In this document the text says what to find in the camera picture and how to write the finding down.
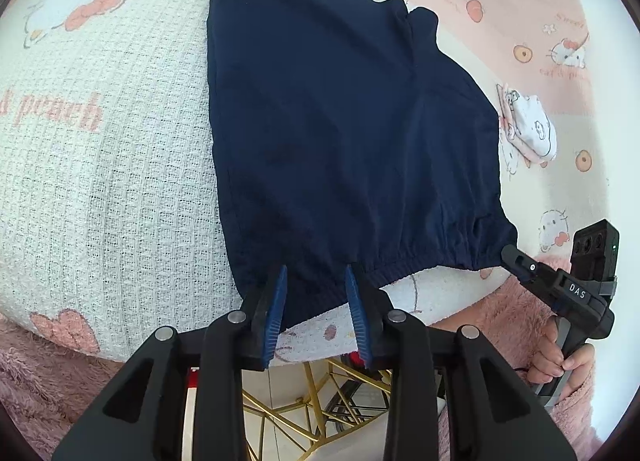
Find pink fluffy robe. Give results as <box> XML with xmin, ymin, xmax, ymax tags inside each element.
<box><xmin>0</xmin><ymin>253</ymin><xmax>618</xmax><ymax>461</ymax></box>

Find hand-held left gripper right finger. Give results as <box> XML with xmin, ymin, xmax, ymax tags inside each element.
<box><xmin>344</xmin><ymin>263</ymin><xmax>568</xmax><ymax>461</ymax></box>

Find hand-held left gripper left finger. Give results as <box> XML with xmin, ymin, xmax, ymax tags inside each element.
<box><xmin>52</xmin><ymin>263</ymin><xmax>290</xmax><ymax>461</ymax></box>

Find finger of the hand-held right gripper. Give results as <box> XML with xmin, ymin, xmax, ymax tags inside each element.
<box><xmin>500</xmin><ymin>243</ymin><xmax>570</xmax><ymax>310</ymax></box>

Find white printed folded garment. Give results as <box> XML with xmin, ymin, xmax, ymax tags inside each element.
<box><xmin>502</xmin><ymin>91</ymin><xmax>558</xmax><ymax>164</ymax></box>

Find navy blue shorts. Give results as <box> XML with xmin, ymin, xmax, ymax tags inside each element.
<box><xmin>206</xmin><ymin>0</ymin><xmax>518</xmax><ymax>327</ymax></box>

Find gold wire stool frame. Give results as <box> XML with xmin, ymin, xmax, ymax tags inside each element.
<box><xmin>242</xmin><ymin>358</ymin><xmax>396</xmax><ymax>461</ymax></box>

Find pink folded garment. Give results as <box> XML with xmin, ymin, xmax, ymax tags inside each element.
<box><xmin>495</xmin><ymin>82</ymin><xmax>538</xmax><ymax>162</ymax></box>

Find pink white printed blanket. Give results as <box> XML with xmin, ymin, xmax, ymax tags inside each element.
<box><xmin>0</xmin><ymin>0</ymin><xmax>626</xmax><ymax>367</ymax></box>

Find person's right hand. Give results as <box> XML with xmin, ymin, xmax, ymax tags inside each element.
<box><xmin>527</xmin><ymin>315</ymin><xmax>597</xmax><ymax>401</ymax></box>

